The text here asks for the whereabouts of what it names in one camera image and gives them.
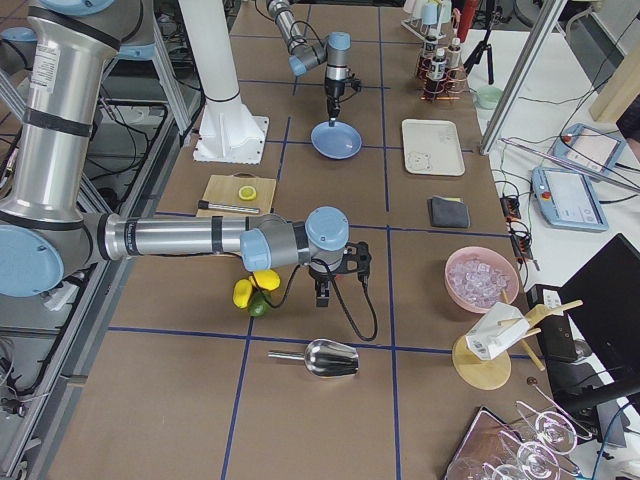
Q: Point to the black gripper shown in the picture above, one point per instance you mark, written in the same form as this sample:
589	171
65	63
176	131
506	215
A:
318	273
333	90

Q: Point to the blue plate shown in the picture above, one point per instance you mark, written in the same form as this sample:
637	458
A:
337	140

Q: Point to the yellow lemon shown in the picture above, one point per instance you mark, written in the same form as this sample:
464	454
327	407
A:
242	293
265	279

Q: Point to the metal scoop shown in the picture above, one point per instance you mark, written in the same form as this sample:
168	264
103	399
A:
324	358

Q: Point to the green lime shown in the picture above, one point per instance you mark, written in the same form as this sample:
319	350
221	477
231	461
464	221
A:
259	304

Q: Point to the cream bear tray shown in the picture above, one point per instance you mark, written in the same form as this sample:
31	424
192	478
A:
431	147

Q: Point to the dark drink bottle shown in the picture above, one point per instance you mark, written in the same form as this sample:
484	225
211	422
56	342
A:
452	62
427	53
437	70

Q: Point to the lemon slice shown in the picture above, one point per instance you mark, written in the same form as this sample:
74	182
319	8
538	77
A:
247	193

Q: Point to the wooden cutting board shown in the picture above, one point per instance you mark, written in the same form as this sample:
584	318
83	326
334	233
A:
223	189

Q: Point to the grey folded cloth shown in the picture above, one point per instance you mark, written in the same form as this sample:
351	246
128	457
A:
448	213

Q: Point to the pink bowl of ice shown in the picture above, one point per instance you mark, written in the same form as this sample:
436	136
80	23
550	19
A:
476	278

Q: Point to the green small bowl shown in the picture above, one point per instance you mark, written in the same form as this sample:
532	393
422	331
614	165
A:
488	97

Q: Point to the wooden cup stand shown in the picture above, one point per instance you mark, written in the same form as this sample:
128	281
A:
493	374

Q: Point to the white paper carton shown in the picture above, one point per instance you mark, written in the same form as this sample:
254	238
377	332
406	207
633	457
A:
497	330

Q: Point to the black tripod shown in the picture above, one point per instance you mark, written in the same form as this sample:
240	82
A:
484	47

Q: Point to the blue teach pendant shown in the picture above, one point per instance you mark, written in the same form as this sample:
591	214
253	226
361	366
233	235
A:
567	200
589	147

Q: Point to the wine glass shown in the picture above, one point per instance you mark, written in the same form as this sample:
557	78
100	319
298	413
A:
533	459
554	430

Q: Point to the black monitor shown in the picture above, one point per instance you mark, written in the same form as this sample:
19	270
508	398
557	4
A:
608	286

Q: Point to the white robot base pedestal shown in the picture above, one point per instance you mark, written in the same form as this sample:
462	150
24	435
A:
228	132

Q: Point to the copper wire bottle rack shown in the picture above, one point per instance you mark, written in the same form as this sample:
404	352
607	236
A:
460	85

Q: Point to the black handled knife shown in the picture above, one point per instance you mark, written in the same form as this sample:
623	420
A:
206	205

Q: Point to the aluminium frame post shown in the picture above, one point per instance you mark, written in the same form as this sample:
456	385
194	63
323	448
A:
543	26

